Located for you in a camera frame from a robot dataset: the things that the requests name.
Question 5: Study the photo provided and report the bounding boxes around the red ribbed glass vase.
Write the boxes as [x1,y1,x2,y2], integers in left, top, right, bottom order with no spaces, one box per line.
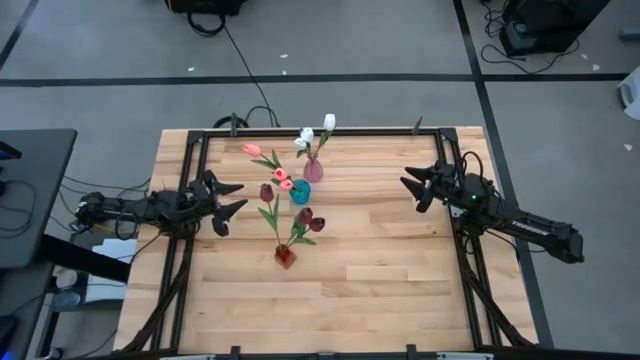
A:
[273,243,298,271]

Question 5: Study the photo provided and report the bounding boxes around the black computer tower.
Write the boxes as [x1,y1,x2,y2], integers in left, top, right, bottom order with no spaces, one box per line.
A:
[498,0,612,57]

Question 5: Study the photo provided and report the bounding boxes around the black desk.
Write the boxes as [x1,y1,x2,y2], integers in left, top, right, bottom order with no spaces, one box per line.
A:
[0,128,79,271]

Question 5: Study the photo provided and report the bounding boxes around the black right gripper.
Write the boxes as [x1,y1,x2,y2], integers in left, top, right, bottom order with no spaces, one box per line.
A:
[399,159,498,215]

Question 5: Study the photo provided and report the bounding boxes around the black looped cable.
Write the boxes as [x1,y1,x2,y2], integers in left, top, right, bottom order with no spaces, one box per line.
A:
[212,104,281,129]

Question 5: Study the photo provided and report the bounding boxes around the white artificial tulip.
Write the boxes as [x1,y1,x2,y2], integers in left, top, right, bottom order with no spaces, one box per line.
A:
[299,126,318,162]
[315,113,337,161]

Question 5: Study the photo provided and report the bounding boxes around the teal glass vase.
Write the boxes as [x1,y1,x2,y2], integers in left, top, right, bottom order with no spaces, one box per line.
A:
[289,178,312,206]

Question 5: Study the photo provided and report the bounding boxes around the long black floor cable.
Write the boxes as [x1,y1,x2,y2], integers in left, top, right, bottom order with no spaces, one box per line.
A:
[185,10,280,127]

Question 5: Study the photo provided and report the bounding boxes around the white plastic object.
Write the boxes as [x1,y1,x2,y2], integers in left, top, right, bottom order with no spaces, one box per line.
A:
[617,64,640,121]

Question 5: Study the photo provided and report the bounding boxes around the black floor cable bundle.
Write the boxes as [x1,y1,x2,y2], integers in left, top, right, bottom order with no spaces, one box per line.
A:
[480,0,582,76]

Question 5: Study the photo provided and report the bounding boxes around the black floor equipment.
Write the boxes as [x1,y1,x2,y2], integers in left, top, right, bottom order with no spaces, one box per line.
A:
[164,0,249,16]

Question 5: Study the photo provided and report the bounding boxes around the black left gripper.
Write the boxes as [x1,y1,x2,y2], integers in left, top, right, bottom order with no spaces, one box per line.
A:
[187,169,250,238]

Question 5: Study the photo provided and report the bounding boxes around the white round cup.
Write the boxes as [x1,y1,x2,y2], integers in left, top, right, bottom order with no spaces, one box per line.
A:
[55,268,79,290]

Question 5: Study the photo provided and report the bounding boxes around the purple glass vase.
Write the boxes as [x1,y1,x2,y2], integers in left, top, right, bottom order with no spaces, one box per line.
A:
[302,157,325,184]

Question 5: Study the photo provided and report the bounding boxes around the black desk support bar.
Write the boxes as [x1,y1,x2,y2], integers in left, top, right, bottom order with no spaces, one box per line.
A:
[37,234,132,284]

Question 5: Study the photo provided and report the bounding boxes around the black aluminium table frame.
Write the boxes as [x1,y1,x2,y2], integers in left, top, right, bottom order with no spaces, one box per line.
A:
[119,113,539,360]

